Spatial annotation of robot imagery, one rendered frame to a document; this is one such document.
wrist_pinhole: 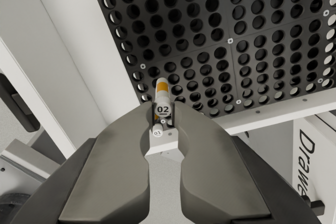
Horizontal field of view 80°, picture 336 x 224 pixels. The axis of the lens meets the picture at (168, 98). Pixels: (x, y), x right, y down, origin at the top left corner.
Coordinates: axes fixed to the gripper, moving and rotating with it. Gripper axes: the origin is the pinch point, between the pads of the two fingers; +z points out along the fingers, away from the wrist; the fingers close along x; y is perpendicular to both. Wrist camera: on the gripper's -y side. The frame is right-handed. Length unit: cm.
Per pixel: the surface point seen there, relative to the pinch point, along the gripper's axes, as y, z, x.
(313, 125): 10.9, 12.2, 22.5
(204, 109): 5.9, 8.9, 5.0
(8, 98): 3.6, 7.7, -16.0
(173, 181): 129, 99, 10
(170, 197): 149, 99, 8
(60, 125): 6.1, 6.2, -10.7
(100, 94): 7.1, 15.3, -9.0
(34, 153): 28.1, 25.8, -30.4
